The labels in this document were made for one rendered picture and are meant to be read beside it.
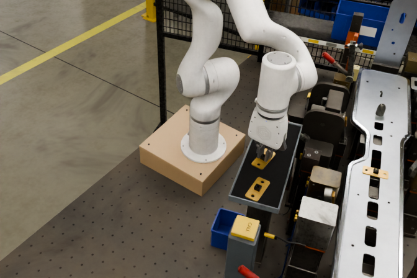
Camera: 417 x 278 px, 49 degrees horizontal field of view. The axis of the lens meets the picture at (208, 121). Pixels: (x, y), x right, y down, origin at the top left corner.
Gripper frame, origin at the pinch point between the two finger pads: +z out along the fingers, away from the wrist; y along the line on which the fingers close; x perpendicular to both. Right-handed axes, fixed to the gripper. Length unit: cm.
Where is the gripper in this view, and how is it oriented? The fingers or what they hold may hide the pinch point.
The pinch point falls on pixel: (264, 152)
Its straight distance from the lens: 132.2
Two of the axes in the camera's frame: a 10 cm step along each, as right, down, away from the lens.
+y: 8.2, 3.9, -4.2
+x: 5.7, -5.1, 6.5
